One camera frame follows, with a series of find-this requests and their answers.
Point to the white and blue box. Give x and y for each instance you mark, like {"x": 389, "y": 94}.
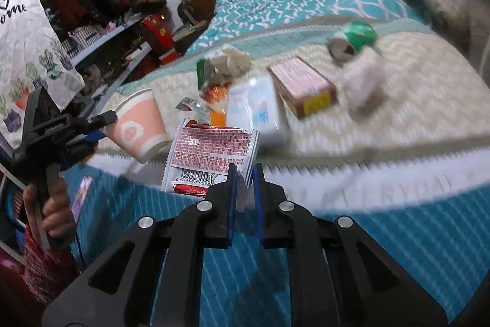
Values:
{"x": 252, "y": 108}

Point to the white cactus printed cloth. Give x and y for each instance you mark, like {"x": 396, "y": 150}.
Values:
{"x": 26, "y": 55}

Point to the person's left forearm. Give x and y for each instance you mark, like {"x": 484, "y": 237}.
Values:
{"x": 46, "y": 273}

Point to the pink and brown box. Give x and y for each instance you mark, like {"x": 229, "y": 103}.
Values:
{"x": 302, "y": 85}

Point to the red and white wrapper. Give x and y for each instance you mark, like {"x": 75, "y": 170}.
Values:
{"x": 206, "y": 154}

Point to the person's left hand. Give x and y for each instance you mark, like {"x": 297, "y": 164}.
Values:
{"x": 57, "y": 212}

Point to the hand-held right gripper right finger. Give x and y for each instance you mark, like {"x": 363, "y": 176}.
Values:
{"x": 259, "y": 206}

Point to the small pink box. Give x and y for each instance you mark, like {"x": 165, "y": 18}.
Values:
{"x": 82, "y": 196}

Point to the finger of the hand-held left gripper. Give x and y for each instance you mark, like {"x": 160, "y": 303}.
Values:
{"x": 93, "y": 137}
{"x": 103, "y": 118}

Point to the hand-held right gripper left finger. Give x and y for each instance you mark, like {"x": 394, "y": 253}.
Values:
{"x": 231, "y": 206}

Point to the crumpled white tissue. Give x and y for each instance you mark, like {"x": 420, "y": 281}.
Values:
{"x": 363, "y": 85}

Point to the green drink can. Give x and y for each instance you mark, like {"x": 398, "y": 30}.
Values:
{"x": 356, "y": 34}

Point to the metal shelf rack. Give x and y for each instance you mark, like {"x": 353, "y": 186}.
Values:
{"x": 115, "y": 32}

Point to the crumpled beige paper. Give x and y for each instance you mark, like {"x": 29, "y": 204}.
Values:
{"x": 229, "y": 62}

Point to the silver foil wrapper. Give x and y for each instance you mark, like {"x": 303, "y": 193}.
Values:
{"x": 191, "y": 106}

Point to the orange packet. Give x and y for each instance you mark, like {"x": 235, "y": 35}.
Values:
{"x": 216, "y": 101}

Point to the pink paper cup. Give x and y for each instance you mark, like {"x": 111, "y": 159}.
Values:
{"x": 134, "y": 127}

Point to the green snack packet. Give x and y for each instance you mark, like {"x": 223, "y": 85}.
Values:
{"x": 202, "y": 72}

